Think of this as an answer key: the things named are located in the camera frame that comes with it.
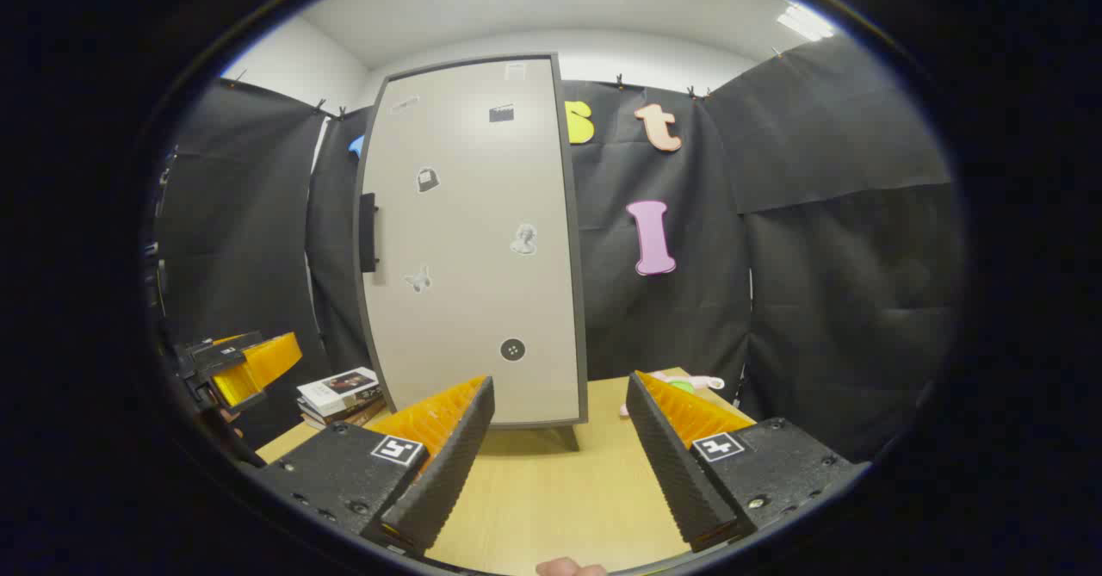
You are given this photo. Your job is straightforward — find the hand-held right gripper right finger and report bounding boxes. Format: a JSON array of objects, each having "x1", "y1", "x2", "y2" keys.
[{"x1": 625, "y1": 371, "x2": 862, "y2": 553}]

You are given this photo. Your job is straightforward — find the grey cabinet door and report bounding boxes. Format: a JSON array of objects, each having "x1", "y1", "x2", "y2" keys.
[{"x1": 353, "y1": 53, "x2": 591, "y2": 429}]

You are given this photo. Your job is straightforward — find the pink starfish plush toy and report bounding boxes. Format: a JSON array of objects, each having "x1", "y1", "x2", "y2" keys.
[{"x1": 620, "y1": 371, "x2": 726, "y2": 418}]

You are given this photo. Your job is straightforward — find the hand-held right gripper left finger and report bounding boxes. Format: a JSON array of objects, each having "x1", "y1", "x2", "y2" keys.
[{"x1": 254, "y1": 375, "x2": 497, "y2": 558}]

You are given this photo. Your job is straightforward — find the black door handle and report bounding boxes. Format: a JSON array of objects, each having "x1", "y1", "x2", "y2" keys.
[{"x1": 359, "y1": 193, "x2": 381, "y2": 274}]

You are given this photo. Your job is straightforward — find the white book dark picture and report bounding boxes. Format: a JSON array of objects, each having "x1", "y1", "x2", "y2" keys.
[{"x1": 297, "y1": 367, "x2": 381, "y2": 418}]

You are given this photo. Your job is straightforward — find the black backdrop cloth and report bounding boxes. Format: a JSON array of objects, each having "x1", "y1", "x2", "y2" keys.
[{"x1": 155, "y1": 35, "x2": 961, "y2": 465}]

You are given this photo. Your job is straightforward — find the small ceiling light panel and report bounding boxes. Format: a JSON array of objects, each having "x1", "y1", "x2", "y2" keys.
[{"x1": 777, "y1": 3, "x2": 836, "y2": 41}]

